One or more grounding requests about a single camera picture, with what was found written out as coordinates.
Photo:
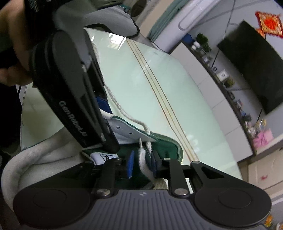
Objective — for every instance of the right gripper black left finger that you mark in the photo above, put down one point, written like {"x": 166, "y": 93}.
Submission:
{"x": 68, "y": 195}

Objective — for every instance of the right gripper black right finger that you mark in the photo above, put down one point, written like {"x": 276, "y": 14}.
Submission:
{"x": 216, "y": 196}

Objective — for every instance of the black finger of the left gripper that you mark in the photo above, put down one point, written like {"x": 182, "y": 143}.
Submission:
{"x": 103, "y": 104}

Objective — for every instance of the green canvas sneaker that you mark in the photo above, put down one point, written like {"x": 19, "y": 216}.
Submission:
{"x": 60, "y": 152}

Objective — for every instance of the white shoelace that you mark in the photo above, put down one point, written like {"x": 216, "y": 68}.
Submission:
{"x": 128, "y": 134}

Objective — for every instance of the person's left hand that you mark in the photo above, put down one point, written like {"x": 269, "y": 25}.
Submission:
{"x": 12, "y": 24}

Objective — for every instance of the white interior door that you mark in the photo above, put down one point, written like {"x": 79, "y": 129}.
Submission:
{"x": 267, "y": 171}

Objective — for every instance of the white TV cabinet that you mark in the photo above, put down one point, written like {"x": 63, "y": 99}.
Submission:
{"x": 218, "y": 101}

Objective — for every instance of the washing machine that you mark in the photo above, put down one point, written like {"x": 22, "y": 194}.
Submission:
{"x": 138, "y": 7}

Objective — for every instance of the white standing air conditioner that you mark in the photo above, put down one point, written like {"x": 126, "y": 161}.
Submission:
{"x": 207, "y": 17}

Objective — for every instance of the small green plant black pot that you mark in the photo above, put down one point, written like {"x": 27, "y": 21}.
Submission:
{"x": 229, "y": 82}

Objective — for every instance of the potted plant in white pot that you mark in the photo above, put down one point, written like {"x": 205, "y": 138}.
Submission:
{"x": 203, "y": 41}

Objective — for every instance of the teal curtain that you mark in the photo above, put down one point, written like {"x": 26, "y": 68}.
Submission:
{"x": 172, "y": 10}

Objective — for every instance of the white framed photo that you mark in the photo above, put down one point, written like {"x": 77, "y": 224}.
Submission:
{"x": 222, "y": 75}

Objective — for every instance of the red Chinese knot decoration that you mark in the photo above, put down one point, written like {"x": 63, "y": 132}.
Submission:
{"x": 269, "y": 24}

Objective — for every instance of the black wall television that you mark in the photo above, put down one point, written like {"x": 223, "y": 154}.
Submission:
{"x": 257, "y": 61}

